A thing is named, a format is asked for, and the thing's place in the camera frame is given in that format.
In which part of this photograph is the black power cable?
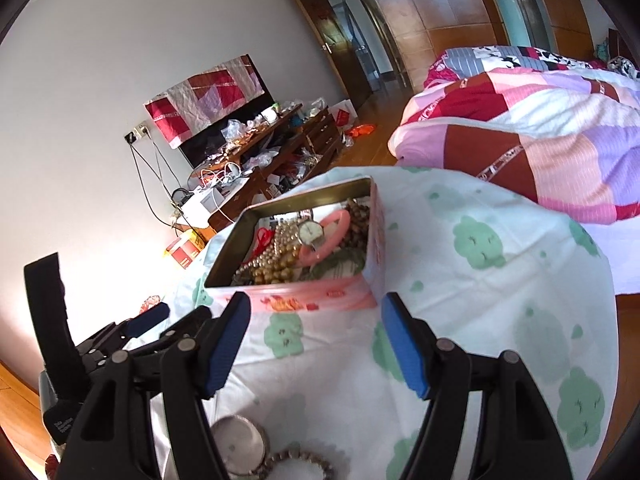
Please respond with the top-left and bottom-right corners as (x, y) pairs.
(131, 142), (176, 223)

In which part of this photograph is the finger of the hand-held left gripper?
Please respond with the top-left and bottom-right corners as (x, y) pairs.
(119, 301), (171, 338)
(160, 305), (213, 347)

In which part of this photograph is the pearl necklace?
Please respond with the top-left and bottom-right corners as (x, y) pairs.
(267, 222), (302, 258)

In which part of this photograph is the pink strap wristwatch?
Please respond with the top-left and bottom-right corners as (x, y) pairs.
(299, 210), (351, 267)

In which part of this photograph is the red cord ornament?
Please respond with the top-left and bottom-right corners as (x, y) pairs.
(252, 227), (276, 261)

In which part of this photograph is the television with red cloth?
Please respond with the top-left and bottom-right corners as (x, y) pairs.
(144, 55), (266, 150)

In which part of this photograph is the white box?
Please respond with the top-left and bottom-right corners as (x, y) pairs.
(180, 187), (221, 226)

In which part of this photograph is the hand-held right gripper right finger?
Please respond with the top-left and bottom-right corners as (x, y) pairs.
(381, 291), (576, 480)

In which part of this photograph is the gold bead necklace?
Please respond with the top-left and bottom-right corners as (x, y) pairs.
(249, 252), (302, 286)

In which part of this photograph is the wooden wardrobe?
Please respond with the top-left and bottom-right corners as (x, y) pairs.
(352, 0), (596, 91)

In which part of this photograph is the pink patchwork quilt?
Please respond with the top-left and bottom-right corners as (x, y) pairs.
(389, 46), (640, 223)

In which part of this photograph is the white tablecloth with green prints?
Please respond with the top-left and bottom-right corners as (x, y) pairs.
(150, 165), (617, 480)

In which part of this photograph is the silver wristwatch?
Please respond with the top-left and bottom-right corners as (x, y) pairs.
(298, 220), (326, 251)

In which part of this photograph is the black television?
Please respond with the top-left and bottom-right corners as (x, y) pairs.
(177, 55), (276, 168)

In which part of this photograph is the wooden bead bracelet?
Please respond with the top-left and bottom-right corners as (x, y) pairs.
(340, 199), (372, 251)

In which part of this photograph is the white and red paper bag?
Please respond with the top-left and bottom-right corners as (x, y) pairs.
(327, 100), (358, 127)

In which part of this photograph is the white bed sheet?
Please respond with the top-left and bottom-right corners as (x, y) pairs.
(570, 210), (640, 296)

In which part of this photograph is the pink tin box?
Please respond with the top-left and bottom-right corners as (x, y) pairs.
(202, 176), (387, 313)

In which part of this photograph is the wide silver bangle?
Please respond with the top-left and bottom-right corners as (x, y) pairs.
(210, 414), (271, 477)

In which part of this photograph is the white printed packet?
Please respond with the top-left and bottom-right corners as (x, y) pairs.
(310, 250), (366, 281)

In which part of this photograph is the silver beaded bracelet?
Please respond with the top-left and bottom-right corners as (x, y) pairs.
(257, 451), (336, 480)

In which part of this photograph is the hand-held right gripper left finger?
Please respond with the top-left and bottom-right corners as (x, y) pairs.
(52, 291), (252, 480)

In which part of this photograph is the wooden door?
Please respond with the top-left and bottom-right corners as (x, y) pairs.
(287, 0), (373, 106)

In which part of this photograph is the red and yellow paper bag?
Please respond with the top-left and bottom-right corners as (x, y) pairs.
(165, 230), (206, 270)

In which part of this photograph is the wooden television cabinet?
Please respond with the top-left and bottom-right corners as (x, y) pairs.
(175, 105), (346, 241)

